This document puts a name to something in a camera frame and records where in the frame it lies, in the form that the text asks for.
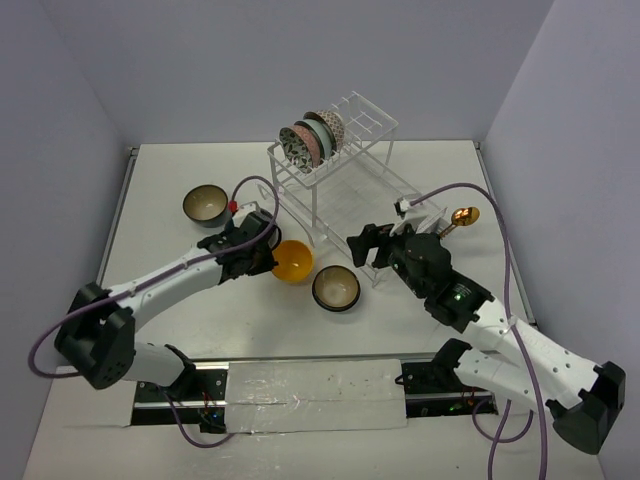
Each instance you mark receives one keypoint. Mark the gold metal spoon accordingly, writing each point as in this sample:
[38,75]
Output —
[461,217]

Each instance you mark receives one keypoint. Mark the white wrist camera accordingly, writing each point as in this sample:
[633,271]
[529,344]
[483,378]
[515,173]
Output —
[410,214]
[238,212]

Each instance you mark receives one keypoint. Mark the white wire dish rack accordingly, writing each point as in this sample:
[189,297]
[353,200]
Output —
[355,187]

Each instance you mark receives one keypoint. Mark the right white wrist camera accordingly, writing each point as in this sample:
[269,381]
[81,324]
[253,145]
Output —
[410,214]

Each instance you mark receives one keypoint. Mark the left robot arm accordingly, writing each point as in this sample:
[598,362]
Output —
[99,337]

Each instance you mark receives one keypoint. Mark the white slotted spatula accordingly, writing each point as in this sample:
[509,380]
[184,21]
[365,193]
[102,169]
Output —
[433,223]

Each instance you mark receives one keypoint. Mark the black mounting rail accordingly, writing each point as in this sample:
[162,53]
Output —
[204,405]

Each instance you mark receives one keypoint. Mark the red patterned white bowl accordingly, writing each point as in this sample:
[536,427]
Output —
[336,125]

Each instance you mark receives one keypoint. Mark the beige bowl black rim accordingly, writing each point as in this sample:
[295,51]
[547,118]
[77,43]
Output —
[207,206]

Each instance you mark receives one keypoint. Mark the yellow bowl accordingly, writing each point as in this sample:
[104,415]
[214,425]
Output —
[295,262]

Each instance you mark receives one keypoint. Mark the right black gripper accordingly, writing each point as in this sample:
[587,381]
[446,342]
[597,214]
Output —
[373,236]

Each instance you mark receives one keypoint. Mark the light green ceramic bowl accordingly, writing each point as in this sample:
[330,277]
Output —
[322,133]

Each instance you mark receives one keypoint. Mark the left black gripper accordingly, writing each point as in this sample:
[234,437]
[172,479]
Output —
[263,250]

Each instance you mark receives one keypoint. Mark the pink patterned bowl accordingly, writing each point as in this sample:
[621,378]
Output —
[310,142]

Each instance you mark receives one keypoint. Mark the leaf patterned bowl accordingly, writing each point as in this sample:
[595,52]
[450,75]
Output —
[295,148]

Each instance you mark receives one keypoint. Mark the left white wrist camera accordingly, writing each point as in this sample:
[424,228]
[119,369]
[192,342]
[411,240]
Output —
[238,212]

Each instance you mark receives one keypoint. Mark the beige bowl dark exterior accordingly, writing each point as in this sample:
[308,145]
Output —
[336,289]

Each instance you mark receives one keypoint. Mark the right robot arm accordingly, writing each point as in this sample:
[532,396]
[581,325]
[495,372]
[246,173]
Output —
[495,351]

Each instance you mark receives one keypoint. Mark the clear taped plastic sheet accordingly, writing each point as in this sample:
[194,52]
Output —
[307,396]

